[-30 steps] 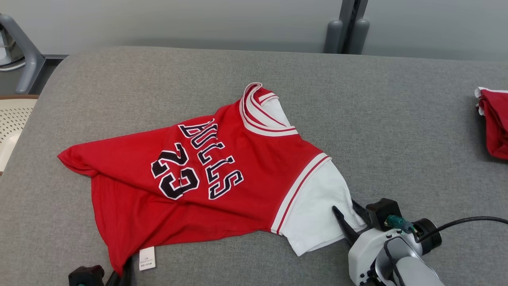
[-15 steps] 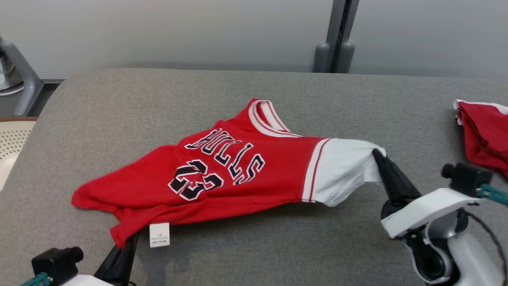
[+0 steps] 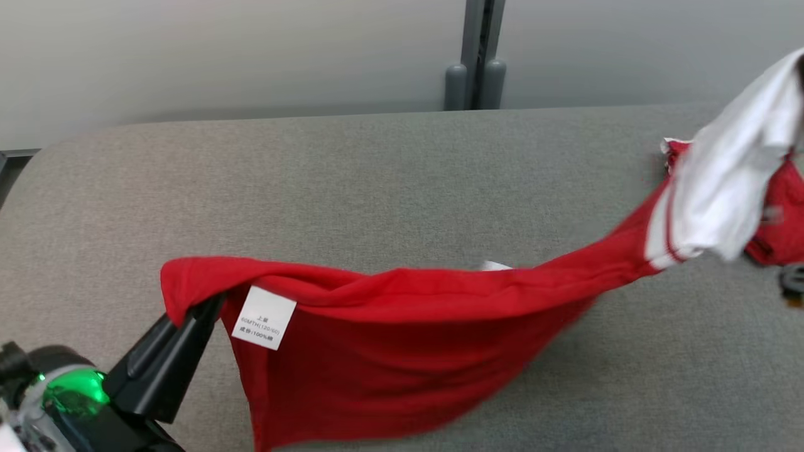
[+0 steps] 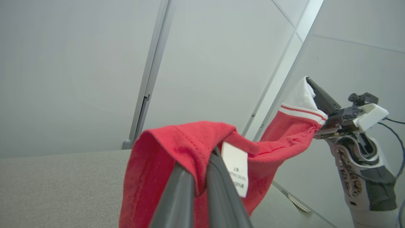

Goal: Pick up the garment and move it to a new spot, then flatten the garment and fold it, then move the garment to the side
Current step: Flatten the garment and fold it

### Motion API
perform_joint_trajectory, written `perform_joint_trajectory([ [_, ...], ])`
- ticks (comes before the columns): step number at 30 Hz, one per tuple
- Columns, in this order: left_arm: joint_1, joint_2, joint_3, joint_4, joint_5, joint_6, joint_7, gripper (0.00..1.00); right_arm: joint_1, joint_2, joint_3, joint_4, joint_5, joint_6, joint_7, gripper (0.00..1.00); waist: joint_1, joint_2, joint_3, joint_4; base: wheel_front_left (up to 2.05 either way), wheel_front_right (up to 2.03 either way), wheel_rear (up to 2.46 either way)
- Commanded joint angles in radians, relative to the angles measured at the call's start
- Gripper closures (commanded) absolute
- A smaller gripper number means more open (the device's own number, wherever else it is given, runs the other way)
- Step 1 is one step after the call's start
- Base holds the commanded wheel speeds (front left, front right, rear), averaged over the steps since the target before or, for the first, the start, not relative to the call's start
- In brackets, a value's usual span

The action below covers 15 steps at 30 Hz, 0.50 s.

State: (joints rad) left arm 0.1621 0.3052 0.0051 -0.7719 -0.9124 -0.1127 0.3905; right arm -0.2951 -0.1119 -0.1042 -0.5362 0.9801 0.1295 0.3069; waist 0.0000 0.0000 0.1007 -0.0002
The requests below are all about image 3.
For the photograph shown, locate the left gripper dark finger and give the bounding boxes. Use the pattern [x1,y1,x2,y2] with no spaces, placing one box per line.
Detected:
[104,295,217,397]
[116,298,225,422]

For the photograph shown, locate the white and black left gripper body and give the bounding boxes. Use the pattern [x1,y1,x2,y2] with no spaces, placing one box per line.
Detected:
[19,347,186,452]

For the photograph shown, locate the red shorts with white stripe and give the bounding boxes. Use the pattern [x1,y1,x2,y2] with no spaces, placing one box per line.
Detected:
[744,151,804,266]

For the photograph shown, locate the red shirt with white sleeves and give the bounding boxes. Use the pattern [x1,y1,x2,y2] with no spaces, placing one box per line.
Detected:
[160,47,804,452]

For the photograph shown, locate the grey cylindrical post foot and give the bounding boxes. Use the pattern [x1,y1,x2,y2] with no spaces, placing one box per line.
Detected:
[482,58,507,110]
[444,62,469,111]

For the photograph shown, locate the grey metal partition post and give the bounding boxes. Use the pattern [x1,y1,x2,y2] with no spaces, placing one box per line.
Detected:
[460,0,506,110]

